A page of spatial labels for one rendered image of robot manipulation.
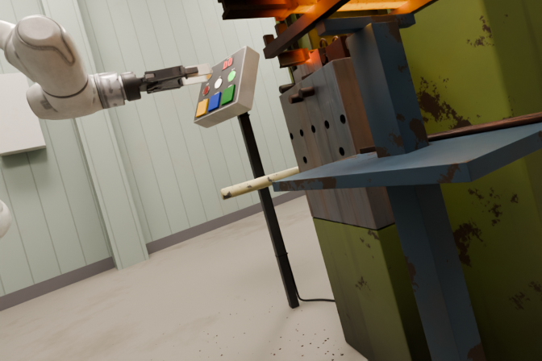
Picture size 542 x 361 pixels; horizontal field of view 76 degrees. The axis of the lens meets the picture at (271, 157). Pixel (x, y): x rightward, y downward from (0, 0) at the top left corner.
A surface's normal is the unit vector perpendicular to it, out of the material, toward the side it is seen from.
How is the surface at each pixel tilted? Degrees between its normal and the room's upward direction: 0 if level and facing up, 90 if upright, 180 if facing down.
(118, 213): 90
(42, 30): 77
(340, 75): 90
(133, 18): 90
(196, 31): 90
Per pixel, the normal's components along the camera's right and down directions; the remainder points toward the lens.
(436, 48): -0.91, 0.26
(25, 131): 0.52, -0.13
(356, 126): 0.33, -0.07
